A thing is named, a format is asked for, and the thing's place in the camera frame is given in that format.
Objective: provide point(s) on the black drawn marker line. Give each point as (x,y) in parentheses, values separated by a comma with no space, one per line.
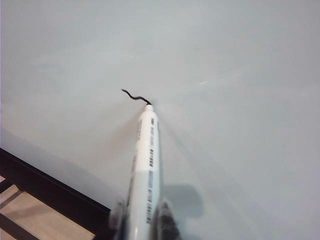
(136,97)

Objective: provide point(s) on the white whiteboard with black frame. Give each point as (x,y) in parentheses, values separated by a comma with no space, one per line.
(200,75)

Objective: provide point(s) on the white whiteboard marker pen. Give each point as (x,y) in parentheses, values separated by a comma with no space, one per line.
(148,162)

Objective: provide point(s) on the translucent right gripper right finger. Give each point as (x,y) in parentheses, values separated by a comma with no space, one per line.
(167,220)

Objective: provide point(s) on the translucent right gripper left finger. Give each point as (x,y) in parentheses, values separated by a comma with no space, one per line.
(117,215)

